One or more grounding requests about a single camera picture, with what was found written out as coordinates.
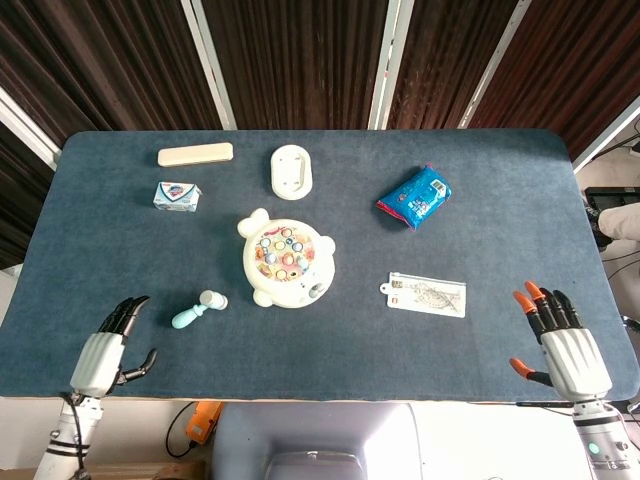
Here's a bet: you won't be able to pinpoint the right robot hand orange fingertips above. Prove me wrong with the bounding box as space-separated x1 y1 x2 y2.
508 279 614 404

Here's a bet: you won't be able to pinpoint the left robot hand grey black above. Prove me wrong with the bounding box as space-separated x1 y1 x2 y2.
68 294 159 400

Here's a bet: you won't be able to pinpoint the light blue toy hammer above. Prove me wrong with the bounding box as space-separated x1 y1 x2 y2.
171 290 229 330

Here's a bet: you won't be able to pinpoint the white bear whack-a-mole toy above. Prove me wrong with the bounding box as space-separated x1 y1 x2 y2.
236 208 338 309

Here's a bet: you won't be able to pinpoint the orange device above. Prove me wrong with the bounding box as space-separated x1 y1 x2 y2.
184 401 224 446

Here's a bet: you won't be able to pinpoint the person's white trouser knee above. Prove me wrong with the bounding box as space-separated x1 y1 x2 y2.
598 202 640 241

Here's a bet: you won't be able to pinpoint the clear ruler set pouch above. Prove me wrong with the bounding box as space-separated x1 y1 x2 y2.
379 271 468 319

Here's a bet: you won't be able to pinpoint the blue white soap box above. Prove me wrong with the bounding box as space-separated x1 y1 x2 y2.
152 180 204 214

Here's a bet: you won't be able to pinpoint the blue table mat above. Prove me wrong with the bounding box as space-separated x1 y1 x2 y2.
0 128 635 403

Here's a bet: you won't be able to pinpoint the beige oblong case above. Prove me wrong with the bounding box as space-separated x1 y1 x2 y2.
157 142 235 169

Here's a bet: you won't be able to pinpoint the blue snack packet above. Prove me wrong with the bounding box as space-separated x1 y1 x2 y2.
375 162 453 232

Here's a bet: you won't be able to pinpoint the grey robot torso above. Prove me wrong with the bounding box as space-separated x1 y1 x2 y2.
212 402 426 480

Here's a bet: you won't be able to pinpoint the white oval plastic tray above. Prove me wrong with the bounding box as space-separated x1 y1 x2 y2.
270 144 314 202

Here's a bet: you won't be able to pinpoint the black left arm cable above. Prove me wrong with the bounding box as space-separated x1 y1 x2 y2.
58 392 87 474

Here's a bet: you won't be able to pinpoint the black floor cable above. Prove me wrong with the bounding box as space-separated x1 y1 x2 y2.
164 402 199 459

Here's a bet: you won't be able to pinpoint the white partition post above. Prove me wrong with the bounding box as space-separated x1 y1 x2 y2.
0 87 62 171
572 94 640 174
367 0 415 131
180 0 239 131
457 0 532 130

